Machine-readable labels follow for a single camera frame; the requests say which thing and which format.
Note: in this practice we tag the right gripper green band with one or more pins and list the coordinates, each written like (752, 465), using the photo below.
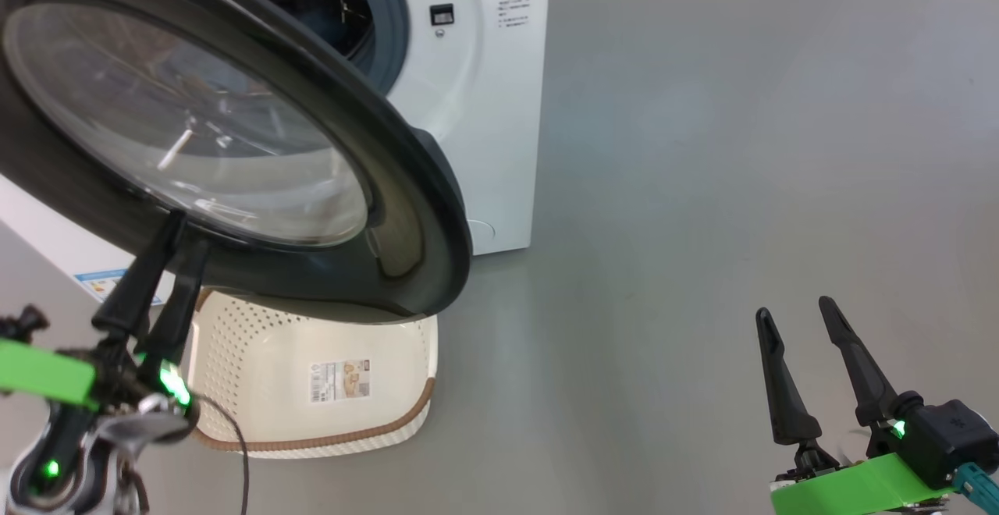
(851, 491)

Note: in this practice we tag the white front-load washing machine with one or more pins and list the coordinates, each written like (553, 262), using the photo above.
(499, 148)

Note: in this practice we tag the paper label sticker in basket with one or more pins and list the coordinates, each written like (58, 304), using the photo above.
(339, 381)

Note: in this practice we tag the black round glass washer door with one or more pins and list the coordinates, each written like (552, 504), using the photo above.
(421, 226)

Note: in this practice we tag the grey rubber door seal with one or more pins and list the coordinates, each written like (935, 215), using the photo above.
(390, 23)

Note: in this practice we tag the round white filter cover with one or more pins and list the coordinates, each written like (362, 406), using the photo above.
(484, 230)

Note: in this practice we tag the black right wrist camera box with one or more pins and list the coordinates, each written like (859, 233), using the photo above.
(948, 437)

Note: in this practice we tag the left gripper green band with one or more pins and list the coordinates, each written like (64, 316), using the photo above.
(47, 371)

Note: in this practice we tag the printed text sticker on washer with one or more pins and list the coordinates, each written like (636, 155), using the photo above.
(513, 6)

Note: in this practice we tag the blue white energy label sticker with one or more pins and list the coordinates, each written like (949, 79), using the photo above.
(97, 285)

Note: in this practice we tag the white basket with brown rim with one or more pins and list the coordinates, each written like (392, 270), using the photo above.
(265, 421)

